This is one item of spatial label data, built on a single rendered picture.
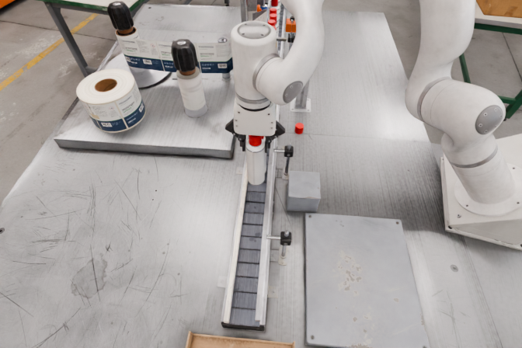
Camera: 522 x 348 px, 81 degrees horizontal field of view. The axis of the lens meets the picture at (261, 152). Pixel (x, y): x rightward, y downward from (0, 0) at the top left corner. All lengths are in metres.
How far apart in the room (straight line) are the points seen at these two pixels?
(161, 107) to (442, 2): 1.00
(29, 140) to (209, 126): 1.92
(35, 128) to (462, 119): 2.80
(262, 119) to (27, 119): 2.58
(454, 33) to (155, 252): 0.94
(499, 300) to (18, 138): 2.95
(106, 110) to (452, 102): 1.04
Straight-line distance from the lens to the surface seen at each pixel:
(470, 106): 0.78
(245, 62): 0.58
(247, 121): 0.70
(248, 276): 0.88
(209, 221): 1.01
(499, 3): 2.55
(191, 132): 1.18
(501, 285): 1.15
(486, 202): 1.10
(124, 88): 1.22
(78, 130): 1.35
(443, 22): 0.77
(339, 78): 1.53
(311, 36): 0.56
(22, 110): 3.21
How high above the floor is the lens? 1.72
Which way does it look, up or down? 51 degrees down
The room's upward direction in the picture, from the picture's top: straight up
